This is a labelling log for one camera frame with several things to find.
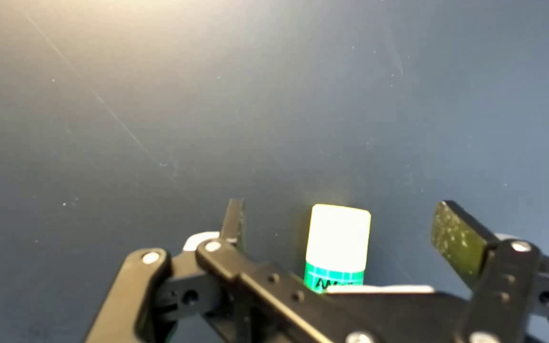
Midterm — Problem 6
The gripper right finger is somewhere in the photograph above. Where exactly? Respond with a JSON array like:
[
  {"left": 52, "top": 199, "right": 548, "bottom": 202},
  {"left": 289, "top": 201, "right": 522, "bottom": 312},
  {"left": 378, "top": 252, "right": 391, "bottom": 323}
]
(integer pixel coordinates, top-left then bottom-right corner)
[{"left": 430, "top": 201, "right": 549, "bottom": 343}]

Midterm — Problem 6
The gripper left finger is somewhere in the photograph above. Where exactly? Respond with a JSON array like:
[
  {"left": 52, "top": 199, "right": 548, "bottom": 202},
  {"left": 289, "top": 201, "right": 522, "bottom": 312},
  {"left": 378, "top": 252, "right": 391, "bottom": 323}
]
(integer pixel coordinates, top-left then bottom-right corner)
[{"left": 84, "top": 198, "right": 375, "bottom": 343}]

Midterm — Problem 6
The white and green glue stick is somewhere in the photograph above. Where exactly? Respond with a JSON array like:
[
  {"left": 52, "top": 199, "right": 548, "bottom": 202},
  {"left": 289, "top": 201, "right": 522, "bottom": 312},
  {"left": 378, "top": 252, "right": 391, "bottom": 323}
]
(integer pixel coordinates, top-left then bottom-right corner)
[{"left": 303, "top": 204, "right": 372, "bottom": 293}]

